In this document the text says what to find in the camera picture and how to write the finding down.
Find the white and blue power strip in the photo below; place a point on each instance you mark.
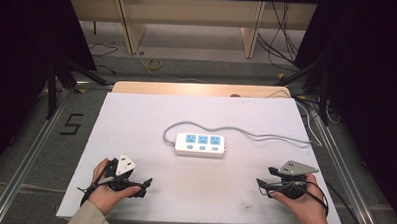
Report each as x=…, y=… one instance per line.
x=200, y=148

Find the white board mat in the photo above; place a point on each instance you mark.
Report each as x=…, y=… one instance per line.
x=190, y=191

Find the person's left hand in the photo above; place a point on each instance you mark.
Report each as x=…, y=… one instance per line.
x=105, y=197

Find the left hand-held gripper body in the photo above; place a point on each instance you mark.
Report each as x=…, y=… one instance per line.
x=124, y=164

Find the black metal stand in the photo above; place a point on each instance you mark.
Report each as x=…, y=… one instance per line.
x=324, y=96
x=52, y=87

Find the person's right hand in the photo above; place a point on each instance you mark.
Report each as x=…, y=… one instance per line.
x=311, y=206

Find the metal floor rail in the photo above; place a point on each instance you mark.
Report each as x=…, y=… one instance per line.
x=24, y=159
x=350, y=184

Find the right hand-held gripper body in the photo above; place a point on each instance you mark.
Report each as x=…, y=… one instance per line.
x=294, y=187

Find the light wooden desk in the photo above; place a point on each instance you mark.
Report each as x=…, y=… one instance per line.
x=190, y=11

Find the yellow tape roll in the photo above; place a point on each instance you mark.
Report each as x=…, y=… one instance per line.
x=153, y=64

